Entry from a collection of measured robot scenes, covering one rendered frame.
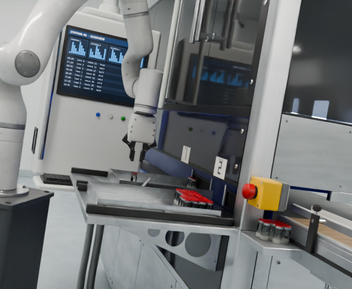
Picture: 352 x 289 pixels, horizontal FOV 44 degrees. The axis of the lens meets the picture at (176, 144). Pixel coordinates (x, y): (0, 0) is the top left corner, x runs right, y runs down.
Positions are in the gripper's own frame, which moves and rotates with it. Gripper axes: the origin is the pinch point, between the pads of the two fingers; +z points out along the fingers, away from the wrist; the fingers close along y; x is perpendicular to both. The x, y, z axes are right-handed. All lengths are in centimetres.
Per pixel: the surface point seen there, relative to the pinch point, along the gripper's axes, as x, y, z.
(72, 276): -136, -1, 99
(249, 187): 59, -16, -2
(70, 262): -162, -1, 99
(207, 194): 11.7, -25.0, 8.6
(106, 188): 20.3, 12.5, 9.7
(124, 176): -13.9, 0.7, 10.0
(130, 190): 20.3, 4.9, 9.1
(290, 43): 52, -23, -40
